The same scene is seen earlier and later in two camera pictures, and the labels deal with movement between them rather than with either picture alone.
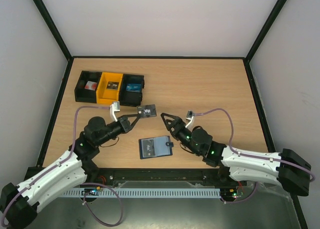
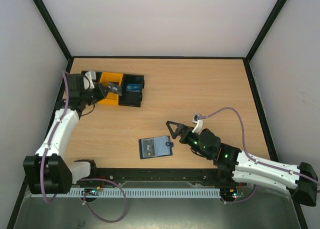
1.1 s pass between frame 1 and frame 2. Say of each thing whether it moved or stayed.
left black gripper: moved
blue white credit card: stayed
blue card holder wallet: stayed
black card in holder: stayed
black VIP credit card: moved
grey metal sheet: stayed
